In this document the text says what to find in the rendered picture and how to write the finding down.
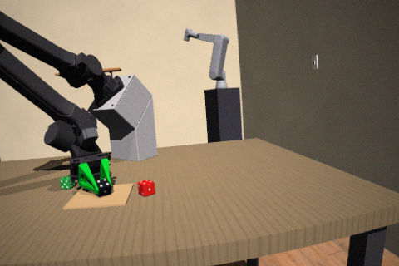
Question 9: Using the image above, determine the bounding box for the red die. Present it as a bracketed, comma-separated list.
[137, 180, 155, 197]

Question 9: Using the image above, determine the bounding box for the tan flat mat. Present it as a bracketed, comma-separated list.
[62, 184, 134, 210]

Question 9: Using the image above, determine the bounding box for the green die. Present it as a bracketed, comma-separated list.
[60, 176, 76, 190]

